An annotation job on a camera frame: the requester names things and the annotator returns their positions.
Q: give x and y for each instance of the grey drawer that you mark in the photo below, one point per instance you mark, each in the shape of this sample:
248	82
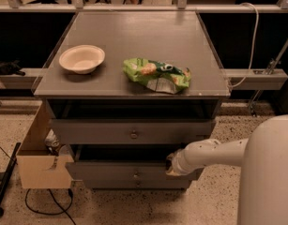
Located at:
125	162
93	131
144	184

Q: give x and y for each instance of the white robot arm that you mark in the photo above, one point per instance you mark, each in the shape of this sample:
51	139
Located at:
263	159

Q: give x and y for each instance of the grey bottom drawer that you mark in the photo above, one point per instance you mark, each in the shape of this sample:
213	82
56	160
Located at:
144	184

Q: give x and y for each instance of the grey drawer cabinet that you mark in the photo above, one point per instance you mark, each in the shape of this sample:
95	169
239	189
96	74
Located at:
175	38

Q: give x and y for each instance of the grey top drawer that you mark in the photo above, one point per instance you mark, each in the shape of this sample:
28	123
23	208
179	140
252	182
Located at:
93	131

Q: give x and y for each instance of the green chip bag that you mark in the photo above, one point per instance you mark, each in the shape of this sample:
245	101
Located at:
157	76

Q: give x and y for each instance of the crumpled can in box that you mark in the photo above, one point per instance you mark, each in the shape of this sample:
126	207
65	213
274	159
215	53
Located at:
51	140

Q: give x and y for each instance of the white paper bowl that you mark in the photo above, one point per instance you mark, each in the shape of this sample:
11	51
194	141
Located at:
82	59

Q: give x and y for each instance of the wooden side box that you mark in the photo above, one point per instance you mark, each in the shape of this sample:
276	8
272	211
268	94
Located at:
38	167

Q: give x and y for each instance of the black stand leg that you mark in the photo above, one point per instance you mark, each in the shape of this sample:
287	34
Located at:
5	176

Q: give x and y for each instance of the black object on rail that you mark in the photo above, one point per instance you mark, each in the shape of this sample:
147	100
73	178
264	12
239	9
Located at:
10	68

